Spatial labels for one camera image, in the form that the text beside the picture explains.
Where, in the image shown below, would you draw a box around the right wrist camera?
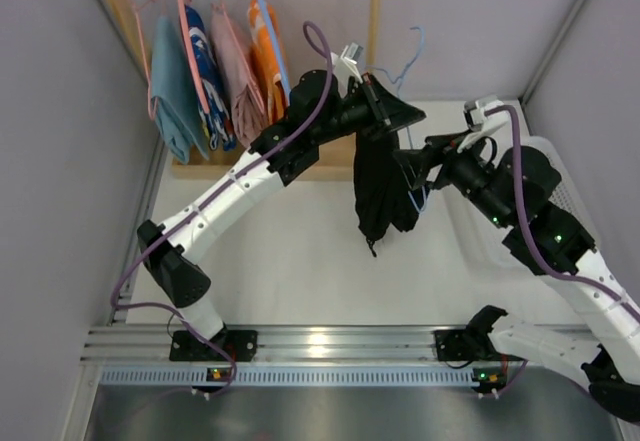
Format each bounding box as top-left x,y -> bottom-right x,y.
456,96 -> 511,153

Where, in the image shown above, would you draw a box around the thin pink wire hanger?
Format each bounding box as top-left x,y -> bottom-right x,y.
211,0 -> 265,119

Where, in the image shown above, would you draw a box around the blue patterned trousers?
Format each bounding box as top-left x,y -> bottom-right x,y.
186,5 -> 237,152

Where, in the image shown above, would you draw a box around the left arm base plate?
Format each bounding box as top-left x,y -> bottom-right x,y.
169,329 -> 258,362

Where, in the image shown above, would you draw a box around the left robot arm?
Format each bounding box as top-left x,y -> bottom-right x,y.
137,70 -> 426,342

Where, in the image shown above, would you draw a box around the pink trousers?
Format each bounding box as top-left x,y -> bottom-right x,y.
210,6 -> 267,148

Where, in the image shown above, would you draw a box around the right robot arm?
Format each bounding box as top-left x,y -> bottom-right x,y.
393,134 -> 639,423

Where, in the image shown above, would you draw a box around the thin blue wire hanger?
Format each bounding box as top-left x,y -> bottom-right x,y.
366,26 -> 428,215

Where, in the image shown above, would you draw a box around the light blue trousers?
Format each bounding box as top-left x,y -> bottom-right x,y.
151,15 -> 209,164

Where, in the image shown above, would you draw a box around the wooden clothes rack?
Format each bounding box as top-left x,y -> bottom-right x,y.
85,0 -> 385,183

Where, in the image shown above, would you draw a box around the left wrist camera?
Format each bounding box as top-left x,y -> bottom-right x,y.
331,42 -> 363,85

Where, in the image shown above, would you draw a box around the thick blue plastic hanger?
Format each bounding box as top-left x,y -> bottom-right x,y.
257,0 -> 291,101

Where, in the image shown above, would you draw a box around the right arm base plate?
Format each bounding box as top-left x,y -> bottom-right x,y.
434,328 -> 501,365

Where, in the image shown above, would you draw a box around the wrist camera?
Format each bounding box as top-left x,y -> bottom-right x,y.
331,42 -> 363,85
456,96 -> 511,153

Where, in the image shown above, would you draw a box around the black trousers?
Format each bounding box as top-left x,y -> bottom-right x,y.
353,133 -> 428,258

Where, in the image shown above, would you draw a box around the aluminium mounting rail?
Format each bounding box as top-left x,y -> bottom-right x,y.
79,323 -> 601,387

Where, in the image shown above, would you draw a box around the white plastic basket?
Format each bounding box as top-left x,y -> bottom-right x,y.
449,135 -> 581,272

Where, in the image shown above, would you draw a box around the thick pink plastic hanger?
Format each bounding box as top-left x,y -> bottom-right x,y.
177,0 -> 210,114

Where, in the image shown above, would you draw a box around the orange white trousers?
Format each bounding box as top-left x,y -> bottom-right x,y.
247,0 -> 288,125

